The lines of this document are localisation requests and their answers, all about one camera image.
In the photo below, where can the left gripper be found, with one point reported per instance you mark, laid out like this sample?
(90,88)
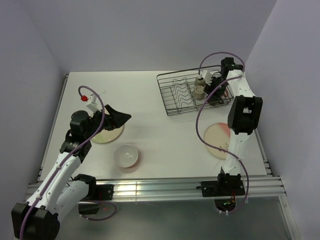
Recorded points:
(115,119)

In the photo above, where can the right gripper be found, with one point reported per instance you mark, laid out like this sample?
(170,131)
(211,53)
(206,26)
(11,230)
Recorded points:
(208,88)

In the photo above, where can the small beige speckled cup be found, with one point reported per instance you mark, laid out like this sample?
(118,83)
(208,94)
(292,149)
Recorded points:
(198,92)

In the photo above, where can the green and cream plate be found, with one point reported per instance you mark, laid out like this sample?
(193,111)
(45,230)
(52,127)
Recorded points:
(106,136)

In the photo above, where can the grey-green ceramic cup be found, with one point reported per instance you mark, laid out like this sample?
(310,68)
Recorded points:
(199,82)

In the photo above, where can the orange mug white inside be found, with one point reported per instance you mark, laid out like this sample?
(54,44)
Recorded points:
(226,93)

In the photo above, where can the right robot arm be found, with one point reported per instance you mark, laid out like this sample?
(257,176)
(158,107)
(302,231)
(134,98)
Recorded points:
(243,117)

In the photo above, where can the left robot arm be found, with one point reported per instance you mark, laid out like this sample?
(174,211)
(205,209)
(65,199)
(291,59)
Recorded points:
(40,217)

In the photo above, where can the pink and cream plate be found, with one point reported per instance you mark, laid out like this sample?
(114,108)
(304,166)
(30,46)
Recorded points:
(218,135)

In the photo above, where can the white bowl orange outside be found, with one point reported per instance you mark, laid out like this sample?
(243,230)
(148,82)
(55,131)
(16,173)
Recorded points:
(125,156)

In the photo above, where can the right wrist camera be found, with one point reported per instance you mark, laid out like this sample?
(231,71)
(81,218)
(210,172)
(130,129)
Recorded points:
(206,75)

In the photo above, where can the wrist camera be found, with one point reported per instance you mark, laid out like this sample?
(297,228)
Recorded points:
(91,102)
(206,75)

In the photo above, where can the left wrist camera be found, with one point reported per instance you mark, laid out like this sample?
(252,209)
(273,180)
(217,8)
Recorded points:
(91,102)

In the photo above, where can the black wire dish rack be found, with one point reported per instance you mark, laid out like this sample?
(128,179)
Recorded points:
(176,89)

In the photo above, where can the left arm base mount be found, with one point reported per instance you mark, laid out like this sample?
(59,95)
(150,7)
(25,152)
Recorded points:
(99,205)

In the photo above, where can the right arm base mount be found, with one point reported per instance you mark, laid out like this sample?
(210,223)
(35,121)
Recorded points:
(224,194)

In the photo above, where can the aluminium frame rail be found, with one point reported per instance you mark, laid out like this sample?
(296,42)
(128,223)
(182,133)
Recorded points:
(176,189)

